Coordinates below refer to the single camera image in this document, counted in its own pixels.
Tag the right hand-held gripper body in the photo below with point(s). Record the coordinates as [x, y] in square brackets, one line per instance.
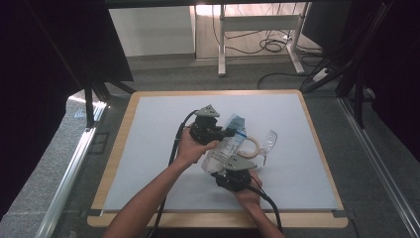
[236, 180]

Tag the aluminium floor rail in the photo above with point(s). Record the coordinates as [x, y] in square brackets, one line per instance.
[379, 168]
[71, 172]

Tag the white cabinet panel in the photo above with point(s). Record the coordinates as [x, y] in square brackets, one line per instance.
[152, 31]

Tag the person's right hand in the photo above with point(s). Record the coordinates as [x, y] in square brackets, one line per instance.
[249, 196]

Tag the black metal stand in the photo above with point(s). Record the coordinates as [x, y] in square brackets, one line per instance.
[89, 105]
[358, 99]

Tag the white desk frame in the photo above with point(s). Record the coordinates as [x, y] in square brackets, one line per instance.
[261, 23]

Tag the black floor plate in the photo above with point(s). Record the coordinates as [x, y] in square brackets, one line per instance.
[98, 142]

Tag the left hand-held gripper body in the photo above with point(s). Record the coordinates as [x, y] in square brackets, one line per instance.
[204, 130]

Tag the white table mat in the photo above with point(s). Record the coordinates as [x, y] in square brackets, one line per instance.
[297, 178]

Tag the black curtain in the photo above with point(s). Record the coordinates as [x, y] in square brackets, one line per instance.
[39, 82]
[396, 66]

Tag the person's left hand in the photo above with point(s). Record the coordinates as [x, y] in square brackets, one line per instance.
[191, 150]

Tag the white power strip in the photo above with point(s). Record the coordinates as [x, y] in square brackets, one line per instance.
[319, 75]

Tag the white and blue pouch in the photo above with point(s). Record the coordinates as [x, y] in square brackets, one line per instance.
[228, 148]

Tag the wooden table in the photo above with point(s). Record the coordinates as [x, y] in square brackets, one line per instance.
[310, 220]

